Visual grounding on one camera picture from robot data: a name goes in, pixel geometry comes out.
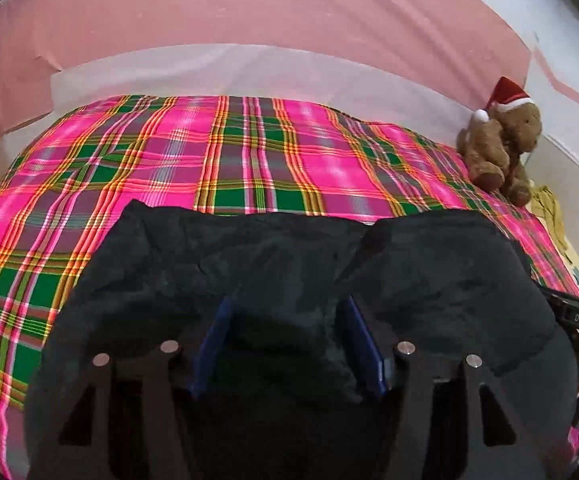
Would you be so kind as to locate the black puffer jacket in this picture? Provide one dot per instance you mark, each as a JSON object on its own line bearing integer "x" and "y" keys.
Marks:
{"x": 279, "y": 260}

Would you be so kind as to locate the yellow cloth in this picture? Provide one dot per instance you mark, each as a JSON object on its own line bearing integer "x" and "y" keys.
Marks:
{"x": 549, "y": 210}

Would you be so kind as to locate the brown teddy bear santa hat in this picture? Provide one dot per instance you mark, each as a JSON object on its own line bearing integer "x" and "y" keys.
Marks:
{"x": 502, "y": 145}

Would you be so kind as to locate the white side board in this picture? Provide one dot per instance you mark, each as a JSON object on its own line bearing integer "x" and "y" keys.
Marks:
{"x": 569, "y": 180}

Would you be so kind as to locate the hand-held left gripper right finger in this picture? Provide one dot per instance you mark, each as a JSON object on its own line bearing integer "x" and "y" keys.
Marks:
{"x": 364, "y": 345}

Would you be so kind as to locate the white headboard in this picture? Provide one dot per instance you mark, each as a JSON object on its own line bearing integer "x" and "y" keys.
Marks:
{"x": 249, "y": 70}

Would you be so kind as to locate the pink green plaid bed sheet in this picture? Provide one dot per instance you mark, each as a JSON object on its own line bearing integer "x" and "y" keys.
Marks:
{"x": 179, "y": 160}

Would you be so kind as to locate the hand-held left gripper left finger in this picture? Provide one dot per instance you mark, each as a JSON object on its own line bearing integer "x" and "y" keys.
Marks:
{"x": 209, "y": 350}

